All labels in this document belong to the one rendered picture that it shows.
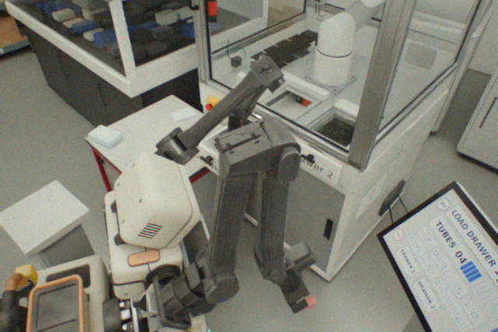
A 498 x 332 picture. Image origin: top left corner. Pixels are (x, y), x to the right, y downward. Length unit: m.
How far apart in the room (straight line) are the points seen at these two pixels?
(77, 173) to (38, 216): 1.33
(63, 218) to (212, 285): 1.04
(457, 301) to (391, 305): 1.19
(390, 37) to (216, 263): 0.86
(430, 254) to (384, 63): 0.61
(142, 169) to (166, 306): 0.32
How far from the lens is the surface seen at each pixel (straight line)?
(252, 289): 2.28
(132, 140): 2.03
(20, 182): 3.24
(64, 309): 1.34
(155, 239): 0.92
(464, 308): 1.20
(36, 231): 1.77
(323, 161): 1.65
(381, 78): 1.34
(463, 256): 1.22
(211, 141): 1.78
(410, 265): 1.28
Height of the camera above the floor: 2.01
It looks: 41 degrees down
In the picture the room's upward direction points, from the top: 1 degrees clockwise
